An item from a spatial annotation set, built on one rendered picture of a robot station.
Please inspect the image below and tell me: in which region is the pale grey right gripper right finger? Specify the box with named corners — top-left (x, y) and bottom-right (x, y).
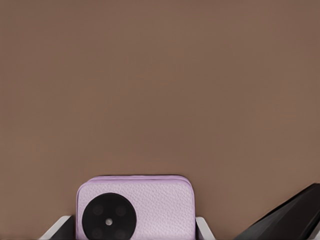
top-left (194, 216), bottom-right (216, 240)

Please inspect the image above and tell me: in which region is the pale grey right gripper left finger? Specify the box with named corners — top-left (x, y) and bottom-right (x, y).
top-left (39, 214), bottom-right (75, 240)

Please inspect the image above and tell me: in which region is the lilac leather-textured smartphone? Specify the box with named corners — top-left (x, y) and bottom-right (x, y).
top-left (75, 174), bottom-right (196, 240)

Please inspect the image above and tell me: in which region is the black angular stand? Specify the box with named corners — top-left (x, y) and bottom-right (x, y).
top-left (232, 182), bottom-right (320, 240)

